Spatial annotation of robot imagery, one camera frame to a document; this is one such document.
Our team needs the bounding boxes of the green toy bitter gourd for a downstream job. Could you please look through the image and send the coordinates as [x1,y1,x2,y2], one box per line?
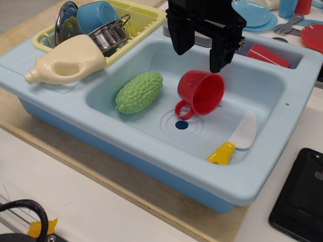
[115,71,163,115]

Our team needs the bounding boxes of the red plastic tumbler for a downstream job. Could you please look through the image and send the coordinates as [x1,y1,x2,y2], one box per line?
[246,43,290,68]

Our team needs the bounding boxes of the blue plastic plate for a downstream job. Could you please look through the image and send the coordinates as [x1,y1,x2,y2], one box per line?
[232,1,278,33]

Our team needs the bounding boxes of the blue plastic tumbler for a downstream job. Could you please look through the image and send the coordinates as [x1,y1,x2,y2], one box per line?
[278,0,298,18]

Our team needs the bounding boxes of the black braided cable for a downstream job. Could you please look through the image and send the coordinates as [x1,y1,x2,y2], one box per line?
[0,199,49,242]

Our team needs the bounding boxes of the red plastic cup with handle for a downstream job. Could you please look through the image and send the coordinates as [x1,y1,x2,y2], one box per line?
[174,70,225,120]

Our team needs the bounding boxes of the grey toy faucet base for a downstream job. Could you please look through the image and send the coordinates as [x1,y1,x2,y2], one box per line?
[163,21,212,47]

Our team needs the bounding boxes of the steel pot with handle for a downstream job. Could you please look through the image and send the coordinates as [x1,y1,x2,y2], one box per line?
[88,14,131,55]

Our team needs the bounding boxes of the yellow tape piece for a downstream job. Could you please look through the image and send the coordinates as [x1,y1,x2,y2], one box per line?
[26,218,58,238]

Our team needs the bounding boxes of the grey plastic fork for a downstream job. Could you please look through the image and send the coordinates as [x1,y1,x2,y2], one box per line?
[273,14,304,36]

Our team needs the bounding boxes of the wooden board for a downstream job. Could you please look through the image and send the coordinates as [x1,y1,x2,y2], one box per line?
[0,0,250,242]

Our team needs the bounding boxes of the light blue toy sink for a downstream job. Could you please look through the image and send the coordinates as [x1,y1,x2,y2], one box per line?
[1,28,322,212]

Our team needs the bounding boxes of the toy knife yellow handle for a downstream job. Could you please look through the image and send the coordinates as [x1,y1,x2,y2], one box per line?
[206,110,257,165]

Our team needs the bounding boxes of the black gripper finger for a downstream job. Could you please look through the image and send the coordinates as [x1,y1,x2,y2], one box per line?
[167,15,195,55]
[209,31,245,73]

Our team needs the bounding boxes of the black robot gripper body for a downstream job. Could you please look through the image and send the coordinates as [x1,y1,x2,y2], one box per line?
[166,1,247,34]

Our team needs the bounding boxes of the steel pot lid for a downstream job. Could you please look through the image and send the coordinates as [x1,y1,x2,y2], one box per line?
[55,1,82,46]

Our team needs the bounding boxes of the cream plastic detergent bottle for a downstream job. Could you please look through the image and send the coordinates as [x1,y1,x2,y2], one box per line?
[24,34,106,85]

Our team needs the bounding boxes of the red plastic plate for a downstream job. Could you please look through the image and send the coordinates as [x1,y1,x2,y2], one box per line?
[300,24,322,53]

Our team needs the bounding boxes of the blue plastic cup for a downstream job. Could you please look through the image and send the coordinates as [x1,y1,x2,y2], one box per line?
[76,1,119,34]

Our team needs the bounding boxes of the red tumbler in background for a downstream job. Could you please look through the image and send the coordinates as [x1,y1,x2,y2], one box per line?
[294,0,312,15]

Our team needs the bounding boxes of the black smartphone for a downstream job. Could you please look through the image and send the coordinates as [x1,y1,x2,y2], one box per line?
[268,148,322,241]

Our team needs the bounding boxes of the yellow dish rack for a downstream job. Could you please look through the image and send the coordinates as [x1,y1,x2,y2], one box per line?
[32,1,166,67]

